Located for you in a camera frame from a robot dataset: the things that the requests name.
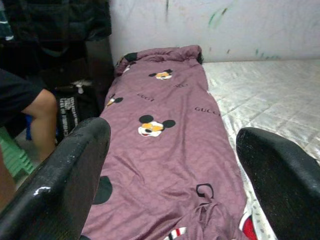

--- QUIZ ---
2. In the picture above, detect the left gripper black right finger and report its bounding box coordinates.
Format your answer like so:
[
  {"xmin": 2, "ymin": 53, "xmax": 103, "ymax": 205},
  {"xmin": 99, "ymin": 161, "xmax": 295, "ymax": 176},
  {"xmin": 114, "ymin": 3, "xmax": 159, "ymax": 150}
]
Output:
[{"xmin": 236, "ymin": 126, "xmax": 320, "ymax": 240}]

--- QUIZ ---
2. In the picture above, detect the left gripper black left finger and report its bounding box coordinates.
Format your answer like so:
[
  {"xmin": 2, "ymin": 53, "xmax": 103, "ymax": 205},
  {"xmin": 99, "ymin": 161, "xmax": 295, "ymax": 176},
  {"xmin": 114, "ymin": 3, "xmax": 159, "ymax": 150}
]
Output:
[{"xmin": 0, "ymin": 117, "xmax": 112, "ymax": 240}]

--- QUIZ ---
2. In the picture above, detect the green plastic stool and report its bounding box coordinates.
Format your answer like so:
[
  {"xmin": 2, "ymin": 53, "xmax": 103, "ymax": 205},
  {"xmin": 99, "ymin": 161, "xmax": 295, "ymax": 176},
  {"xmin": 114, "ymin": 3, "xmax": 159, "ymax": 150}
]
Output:
[{"xmin": 0, "ymin": 126, "xmax": 35, "ymax": 183}]

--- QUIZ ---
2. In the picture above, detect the blue plastic object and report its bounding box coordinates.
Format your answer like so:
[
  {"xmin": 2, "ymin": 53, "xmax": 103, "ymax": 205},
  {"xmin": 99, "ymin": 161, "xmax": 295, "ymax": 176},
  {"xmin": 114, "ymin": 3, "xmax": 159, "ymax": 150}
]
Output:
[{"xmin": 24, "ymin": 114, "xmax": 34, "ymax": 141}]

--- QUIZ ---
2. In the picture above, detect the person in black shorts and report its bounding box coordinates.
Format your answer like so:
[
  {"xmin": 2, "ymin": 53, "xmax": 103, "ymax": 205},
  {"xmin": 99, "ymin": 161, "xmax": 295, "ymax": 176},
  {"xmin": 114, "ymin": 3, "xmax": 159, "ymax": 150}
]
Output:
[{"xmin": 0, "ymin": 68, "xmax": 59, "ymax": 213}]

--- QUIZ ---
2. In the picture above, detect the black bag with white print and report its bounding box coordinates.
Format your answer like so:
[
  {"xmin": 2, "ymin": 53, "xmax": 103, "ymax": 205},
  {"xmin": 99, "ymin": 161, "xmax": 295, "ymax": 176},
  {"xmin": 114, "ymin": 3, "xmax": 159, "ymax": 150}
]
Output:
[{"xmin": 56, "ymin": 79, "xmax": 101, "ymax": 145}]

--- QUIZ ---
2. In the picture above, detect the white quilted mattress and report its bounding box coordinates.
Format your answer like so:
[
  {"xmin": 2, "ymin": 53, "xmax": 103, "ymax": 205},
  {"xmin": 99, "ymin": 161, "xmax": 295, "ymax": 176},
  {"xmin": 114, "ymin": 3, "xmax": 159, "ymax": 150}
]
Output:
[{"xmin": 201, "ymin": 59, "xmax": 320, "ymax": 240}]

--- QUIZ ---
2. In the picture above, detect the purple Mickey print blanket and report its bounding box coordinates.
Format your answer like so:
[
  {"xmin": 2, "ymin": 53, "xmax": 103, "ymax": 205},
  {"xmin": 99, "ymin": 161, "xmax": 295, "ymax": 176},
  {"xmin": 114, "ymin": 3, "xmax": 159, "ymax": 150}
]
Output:
[{"xmin": 81, "ymin": 44, "xmax": 253, "ymax": 240}]

